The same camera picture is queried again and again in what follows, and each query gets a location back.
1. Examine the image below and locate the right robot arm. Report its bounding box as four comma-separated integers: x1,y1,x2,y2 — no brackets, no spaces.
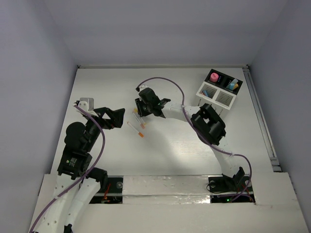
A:
135,85,245,192

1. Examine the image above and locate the black and white organizer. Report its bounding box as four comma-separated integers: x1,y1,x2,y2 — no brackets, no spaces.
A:
194,69,243,119

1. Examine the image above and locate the pink tip marker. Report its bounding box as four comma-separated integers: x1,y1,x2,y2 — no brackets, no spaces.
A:
134,113,145,129

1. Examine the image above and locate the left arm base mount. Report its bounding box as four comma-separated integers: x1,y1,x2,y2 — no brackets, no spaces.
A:
90,176,123,204

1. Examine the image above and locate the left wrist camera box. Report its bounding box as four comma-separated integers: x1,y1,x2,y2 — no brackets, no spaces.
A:
74,98,95,114

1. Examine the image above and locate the orange tip marker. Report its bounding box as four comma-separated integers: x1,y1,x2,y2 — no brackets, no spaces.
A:
127,121,144,138

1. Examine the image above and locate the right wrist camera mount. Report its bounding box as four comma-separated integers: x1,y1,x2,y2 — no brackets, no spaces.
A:
135,84,148,92

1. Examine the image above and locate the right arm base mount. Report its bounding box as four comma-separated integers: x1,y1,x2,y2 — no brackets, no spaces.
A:
206,167,255,203

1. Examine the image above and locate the yellow tip marker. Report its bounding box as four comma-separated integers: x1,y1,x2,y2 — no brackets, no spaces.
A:
132,108,146,129

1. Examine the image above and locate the pink glue stick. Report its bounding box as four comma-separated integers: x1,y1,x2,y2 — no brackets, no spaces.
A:
209,72,219,83

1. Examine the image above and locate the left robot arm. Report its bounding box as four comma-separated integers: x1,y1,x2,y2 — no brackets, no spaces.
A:
30,100,125,233

